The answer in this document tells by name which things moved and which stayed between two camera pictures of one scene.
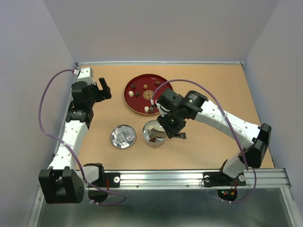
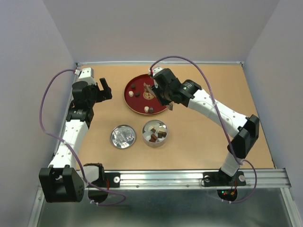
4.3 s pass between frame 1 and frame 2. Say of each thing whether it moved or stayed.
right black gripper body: moved
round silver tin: stayed
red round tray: stayed
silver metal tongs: moved
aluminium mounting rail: stayed
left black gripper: stayed
